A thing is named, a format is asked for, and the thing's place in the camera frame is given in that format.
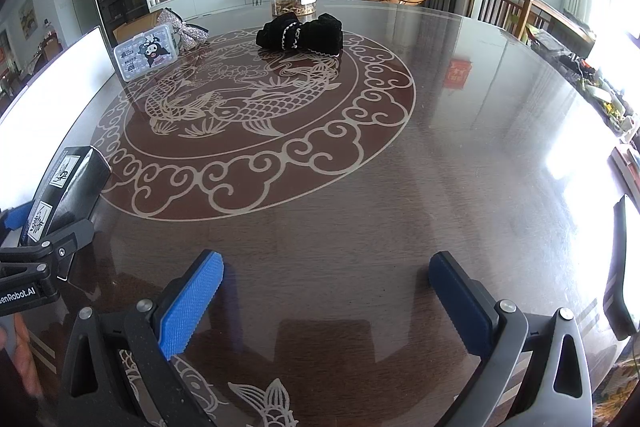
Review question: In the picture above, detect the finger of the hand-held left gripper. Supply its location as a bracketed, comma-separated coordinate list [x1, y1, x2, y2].
[0, 218, 95, 282]
[0, 202, 26, 234]

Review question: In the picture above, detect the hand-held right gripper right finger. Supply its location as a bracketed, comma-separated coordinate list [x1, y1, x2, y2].
[429, 251, 593, 427]

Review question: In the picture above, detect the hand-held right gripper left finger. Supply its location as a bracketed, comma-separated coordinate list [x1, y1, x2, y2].
[60, 249, 226, 427]

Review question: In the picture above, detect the black box with white labels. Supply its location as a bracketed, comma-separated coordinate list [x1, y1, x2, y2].
[20, 146, 112, 244]

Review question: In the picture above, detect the person's left hand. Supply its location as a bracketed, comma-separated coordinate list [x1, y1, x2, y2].
[0, 312, 45, 400]

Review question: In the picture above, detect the dark flat panel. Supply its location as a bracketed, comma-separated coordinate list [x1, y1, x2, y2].
[603, 194, 640, 342]

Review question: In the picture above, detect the clear cartoon print plastic box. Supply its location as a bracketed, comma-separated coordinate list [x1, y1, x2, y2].
[113, 24, 181, 82]

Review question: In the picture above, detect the glitter bow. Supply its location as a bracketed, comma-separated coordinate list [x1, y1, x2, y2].
[156, 8, 210, 52]

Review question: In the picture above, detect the black velvet cloth white trim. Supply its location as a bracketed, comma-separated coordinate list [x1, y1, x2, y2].
[255, 12, 345, 58]

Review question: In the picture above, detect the wooden chair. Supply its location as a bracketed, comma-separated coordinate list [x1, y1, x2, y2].
[470, 0, 533, 40]

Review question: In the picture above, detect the framed wall picture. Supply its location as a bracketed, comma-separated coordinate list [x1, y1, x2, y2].
[19, 0, 40, 40]

